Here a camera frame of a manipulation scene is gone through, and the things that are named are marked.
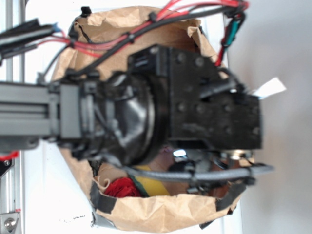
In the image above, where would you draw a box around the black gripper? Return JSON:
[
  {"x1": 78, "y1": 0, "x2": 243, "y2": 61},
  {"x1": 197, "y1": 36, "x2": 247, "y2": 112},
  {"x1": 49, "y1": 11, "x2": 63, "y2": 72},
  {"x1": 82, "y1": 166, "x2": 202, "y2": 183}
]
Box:
[{"x1": 128, "y1": 45, "x2": 262, "y2": 150}]

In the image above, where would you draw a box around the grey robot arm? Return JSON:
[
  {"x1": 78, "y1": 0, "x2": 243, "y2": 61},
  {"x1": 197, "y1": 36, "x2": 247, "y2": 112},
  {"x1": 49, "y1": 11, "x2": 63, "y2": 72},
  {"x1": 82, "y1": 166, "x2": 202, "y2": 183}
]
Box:
[{"x1": 0, "y1": 45, "x2": 262, "y2": 166}]

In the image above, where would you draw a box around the white paper tag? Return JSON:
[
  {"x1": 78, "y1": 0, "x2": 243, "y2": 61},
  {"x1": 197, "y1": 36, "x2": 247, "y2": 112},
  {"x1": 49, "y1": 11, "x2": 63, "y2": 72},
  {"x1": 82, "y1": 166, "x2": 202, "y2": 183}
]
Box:
[{"x1": 252, "y1": 77, "x2": 287, "y2": 99}]

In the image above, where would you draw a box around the yellow green sponge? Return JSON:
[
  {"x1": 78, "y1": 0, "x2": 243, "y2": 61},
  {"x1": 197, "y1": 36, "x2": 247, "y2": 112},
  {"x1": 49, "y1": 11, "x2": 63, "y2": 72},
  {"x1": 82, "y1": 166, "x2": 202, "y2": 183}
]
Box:
[{"x1": 128, "y1": 174, "x2": 170, "y2": 197}]

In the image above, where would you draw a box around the red crumpled paper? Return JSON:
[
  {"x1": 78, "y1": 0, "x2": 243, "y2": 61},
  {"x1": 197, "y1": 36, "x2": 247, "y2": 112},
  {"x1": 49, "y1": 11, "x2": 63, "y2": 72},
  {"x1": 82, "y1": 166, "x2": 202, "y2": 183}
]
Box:
[{"x1": 104, "y1": 177, "x2": 141, "y2": 198}]

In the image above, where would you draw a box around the brown paper bag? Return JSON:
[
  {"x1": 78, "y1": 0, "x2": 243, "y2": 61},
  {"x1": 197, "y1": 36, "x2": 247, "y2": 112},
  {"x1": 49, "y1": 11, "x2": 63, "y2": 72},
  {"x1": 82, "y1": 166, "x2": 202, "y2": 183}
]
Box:
[{"x1": 52, "y1": 6, "x2": 246, "y2": 233}]

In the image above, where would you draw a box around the grey sleeved cable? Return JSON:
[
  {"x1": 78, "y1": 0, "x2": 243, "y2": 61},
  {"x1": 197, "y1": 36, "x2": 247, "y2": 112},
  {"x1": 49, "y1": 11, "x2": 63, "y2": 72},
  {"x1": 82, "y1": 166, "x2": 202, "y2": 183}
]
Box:
[{"x1": 102, "y1": 153, "x2": 275, "y2": 193}]

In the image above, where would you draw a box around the red and black cable bundle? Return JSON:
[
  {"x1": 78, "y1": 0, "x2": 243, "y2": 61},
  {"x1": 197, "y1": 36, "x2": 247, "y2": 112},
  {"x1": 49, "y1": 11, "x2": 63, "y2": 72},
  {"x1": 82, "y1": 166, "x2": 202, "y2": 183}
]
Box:
[{"x1": 0, "y1": 0, "x2": 251, "y2": 81}]

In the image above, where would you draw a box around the aluminium frame rail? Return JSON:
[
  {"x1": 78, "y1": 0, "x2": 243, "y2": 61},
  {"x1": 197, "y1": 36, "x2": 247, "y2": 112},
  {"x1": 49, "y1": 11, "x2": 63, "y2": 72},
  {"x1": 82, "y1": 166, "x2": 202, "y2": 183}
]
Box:
[{"x1": 0, "y1": 0, "x2": 25, "y2": 234}]

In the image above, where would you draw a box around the black metal bracket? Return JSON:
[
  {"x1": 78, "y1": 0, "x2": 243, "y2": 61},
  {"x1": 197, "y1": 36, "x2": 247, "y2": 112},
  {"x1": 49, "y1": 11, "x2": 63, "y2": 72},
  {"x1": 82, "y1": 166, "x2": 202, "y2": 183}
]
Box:
[{"x1": 0, "y1": 151, "x2": 19, "y2": 177}]

